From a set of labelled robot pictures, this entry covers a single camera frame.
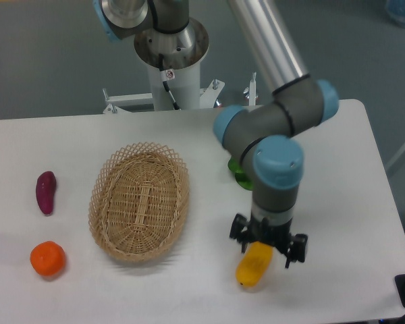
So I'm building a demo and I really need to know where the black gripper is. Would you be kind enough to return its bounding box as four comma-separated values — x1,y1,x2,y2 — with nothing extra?
229,213,308,269

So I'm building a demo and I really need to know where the yellow mango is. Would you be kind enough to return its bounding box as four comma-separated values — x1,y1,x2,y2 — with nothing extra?
236,242,273,288

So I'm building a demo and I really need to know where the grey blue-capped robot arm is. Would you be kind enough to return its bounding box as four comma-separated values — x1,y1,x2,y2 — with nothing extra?
93,1,340,263

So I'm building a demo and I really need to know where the green leafy vegetable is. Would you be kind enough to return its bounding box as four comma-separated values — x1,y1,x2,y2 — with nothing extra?
227,157,253,191

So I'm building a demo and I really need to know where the woven wicker basket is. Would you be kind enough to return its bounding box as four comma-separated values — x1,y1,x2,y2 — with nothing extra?
88,142,190,263

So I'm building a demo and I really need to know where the orange tangerine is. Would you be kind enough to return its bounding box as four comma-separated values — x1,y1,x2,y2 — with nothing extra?
30,241,66,277

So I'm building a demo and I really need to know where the purple sweet potato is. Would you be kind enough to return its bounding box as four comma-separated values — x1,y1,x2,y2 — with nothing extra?
35,171,57,215

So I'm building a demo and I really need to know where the blue object top right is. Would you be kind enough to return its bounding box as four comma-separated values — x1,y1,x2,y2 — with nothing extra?
385,0,405,28

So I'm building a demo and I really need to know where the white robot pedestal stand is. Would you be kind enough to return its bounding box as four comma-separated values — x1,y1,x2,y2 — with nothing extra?
102,62,259,115

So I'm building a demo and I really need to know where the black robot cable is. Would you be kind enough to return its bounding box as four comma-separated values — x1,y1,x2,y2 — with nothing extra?
158,53,182,111

